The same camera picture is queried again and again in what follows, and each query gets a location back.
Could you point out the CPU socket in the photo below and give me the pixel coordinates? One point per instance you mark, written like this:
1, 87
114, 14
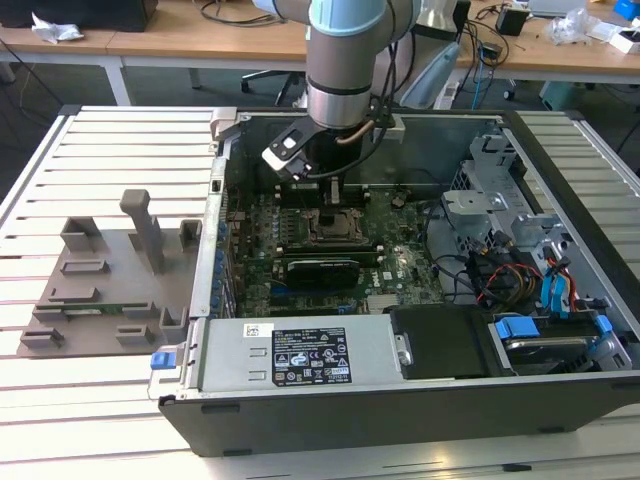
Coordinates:
311, 239

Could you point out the small black cube box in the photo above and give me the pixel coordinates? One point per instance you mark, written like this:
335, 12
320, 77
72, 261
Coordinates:
511, 21

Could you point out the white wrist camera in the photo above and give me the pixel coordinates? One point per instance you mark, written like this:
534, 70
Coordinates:
272, 160

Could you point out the clear plastic bag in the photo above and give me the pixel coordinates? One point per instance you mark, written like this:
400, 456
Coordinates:
575, 25

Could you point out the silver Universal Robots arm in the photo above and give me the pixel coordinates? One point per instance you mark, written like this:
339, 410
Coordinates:
340, 75

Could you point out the green motherboard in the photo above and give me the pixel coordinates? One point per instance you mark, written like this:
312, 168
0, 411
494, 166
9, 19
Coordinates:
410, 240

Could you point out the long wooden desk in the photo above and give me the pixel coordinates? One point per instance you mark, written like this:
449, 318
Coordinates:
550, 57

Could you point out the crumpled white paper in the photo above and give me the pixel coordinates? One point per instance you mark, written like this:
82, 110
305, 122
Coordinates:
55, 30

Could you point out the black RAM stick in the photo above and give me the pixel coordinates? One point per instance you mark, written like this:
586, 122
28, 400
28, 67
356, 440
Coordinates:
367, 255

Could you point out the silver CPU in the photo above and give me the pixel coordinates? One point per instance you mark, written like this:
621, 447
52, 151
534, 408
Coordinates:
334, 231

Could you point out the black open PC case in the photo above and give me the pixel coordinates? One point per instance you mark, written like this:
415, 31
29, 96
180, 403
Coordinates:
400, 420

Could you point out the grey flat device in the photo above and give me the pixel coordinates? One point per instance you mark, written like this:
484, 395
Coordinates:
555, 5

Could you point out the silver metal drive cage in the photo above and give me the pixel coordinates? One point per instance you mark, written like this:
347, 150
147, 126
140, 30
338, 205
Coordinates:
470, 202

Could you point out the round coin battery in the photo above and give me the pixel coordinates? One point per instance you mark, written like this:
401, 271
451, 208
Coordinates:
399, 200

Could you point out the blue case latch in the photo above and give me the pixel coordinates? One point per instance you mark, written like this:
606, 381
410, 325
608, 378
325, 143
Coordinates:
161, 361

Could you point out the black cylinder part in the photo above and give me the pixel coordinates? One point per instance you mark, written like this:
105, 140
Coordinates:
265, 177

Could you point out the black caster wheel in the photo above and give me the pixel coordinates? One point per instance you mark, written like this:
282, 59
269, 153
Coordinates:
509, 94

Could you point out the white open box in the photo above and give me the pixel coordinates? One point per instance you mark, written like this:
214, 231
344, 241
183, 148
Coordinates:
625, 45

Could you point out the silver chip heatsink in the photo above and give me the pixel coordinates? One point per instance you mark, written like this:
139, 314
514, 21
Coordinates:
382, 302

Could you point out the hard disk in blue carrier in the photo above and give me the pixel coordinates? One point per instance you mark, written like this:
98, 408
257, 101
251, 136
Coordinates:
545, 350

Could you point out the black graphics card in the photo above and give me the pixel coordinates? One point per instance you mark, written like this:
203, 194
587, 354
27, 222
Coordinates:
322, 275

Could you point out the grey parts rack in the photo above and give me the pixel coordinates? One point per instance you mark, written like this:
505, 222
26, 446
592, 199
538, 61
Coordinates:
115, 300

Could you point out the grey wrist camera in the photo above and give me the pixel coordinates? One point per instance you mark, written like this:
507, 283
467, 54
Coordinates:
395, 125

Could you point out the wide black box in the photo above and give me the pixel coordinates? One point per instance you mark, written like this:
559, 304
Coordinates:
100, 12

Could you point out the black chair base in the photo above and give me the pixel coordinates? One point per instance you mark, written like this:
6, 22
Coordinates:
260, 76

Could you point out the black plastic shroud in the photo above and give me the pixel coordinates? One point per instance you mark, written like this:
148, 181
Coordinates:
440, 345

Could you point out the silver power supply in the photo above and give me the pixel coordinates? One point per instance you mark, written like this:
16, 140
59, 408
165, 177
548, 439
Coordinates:
230, 360

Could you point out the teal box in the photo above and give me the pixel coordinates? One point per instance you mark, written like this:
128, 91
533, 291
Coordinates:
565, 95

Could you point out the white power strip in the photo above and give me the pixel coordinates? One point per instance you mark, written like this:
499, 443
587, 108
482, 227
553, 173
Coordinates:
447, 97

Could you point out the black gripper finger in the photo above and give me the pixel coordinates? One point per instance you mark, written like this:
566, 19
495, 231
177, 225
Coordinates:
334, 192

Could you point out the small black adapter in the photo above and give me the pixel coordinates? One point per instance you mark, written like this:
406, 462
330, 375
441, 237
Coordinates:
490, 51

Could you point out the RAM stick with white label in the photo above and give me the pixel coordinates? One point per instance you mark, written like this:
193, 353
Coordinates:
305, 186

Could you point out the blue box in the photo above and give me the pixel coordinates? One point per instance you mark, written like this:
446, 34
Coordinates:
624, 7

